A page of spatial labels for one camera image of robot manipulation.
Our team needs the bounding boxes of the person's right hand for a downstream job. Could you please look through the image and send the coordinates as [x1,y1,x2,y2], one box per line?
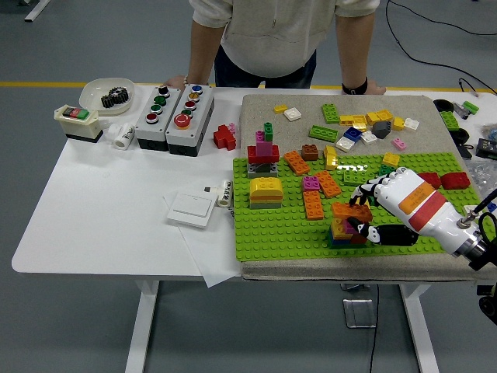
[162,75,189,89]

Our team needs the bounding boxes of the person's left hand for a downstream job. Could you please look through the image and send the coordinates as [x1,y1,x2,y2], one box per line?
[364,79,388,96]

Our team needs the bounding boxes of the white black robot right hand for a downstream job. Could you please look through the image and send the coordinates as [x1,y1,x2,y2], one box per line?
[346,166,482,257]

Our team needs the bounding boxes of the orange long brick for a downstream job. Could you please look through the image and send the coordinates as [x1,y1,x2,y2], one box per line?
[282,151,311,176]
[301,190,325,221]
[331,201,373,222]
[314,169,342,199]

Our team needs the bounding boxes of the yellow long brick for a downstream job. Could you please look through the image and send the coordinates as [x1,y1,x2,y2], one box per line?
[339,113,368,126]

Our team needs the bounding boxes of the dark grey brick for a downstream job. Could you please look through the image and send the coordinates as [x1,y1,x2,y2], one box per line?
[372,120,393,139]

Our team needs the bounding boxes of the light green long brick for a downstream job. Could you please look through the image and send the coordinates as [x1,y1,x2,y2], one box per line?
[342,169,377,187]

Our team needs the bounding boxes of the red brick cluster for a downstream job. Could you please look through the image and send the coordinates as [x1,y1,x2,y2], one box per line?
[212,124,238,152]

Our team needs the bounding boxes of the red wide brick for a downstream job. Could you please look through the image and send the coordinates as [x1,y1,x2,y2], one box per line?
[247,144,280,165]

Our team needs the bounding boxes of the grey base brick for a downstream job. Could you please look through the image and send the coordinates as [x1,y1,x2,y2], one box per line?
[246,162,280,180]

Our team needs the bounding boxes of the yellow rounded brick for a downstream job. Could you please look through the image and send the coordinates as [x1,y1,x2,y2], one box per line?
[248,176,284,197]

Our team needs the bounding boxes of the black wristwatch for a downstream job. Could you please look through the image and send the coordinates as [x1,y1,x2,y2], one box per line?
[341,76,369,96]

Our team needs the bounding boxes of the grey emergency-stop control box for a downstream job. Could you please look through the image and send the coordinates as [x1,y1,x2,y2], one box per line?
[165,83,216,158]

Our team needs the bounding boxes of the black gear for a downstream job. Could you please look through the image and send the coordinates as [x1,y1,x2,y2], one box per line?
[100,92,121,110]
[108,87,131,105]

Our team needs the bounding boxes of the grey four-button control box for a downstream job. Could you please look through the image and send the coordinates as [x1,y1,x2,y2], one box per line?
[134,85,182,152]

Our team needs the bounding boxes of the light green long plate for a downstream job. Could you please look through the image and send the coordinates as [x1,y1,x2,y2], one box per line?
[309,124,339,141]

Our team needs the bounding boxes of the clear bag of screws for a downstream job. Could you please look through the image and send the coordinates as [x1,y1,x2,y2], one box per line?
[465,159,497,195]

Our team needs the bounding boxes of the white pipe fitting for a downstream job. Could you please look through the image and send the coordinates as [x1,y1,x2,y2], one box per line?
[107,123,137,150]

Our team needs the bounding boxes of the white bowl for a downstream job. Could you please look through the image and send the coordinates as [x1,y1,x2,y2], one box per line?
[78,77,136,117]

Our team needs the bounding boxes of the black electronic module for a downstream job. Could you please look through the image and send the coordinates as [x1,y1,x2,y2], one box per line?
[475,138,497,160]

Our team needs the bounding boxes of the grey-brown mat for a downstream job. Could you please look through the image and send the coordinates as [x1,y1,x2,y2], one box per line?
[237,94,497,284]

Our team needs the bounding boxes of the person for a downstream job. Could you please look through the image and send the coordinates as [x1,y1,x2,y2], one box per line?
[188,0,381,89]

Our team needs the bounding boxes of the white labelled tube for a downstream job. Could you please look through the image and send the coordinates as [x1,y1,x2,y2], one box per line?
[216,179,234,209]

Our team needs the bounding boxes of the metal floor socket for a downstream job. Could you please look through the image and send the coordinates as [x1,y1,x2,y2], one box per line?
[342,298,377,329]

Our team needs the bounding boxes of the white table leg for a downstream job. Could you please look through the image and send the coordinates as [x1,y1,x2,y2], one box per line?
[124,280,161,373]
[399,285,442,373]

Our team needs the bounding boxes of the green studded baseplate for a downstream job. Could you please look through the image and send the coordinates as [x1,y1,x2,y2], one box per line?
[231,152,497,262]

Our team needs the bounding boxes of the orange grey layered bricks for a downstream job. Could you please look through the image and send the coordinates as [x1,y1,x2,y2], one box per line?
[248,193,283,211]

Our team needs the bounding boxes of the white table foot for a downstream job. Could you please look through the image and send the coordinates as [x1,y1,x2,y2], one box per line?
[23,0,51,23]

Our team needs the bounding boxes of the white paper sheet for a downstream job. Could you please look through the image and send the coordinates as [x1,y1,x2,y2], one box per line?
[162,193,244,289]

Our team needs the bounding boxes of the black floor cable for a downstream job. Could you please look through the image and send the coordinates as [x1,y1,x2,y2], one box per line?
[385,0,497,96]

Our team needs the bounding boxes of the beige red-green switch box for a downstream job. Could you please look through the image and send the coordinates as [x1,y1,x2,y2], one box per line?
[53,104,105,144]

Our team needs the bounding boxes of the black hanging cable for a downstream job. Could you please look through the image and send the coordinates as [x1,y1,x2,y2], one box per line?
[367,285,381,373]

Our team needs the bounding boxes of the white wall switch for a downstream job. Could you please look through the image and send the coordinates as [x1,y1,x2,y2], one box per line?
[166,192,219,230]

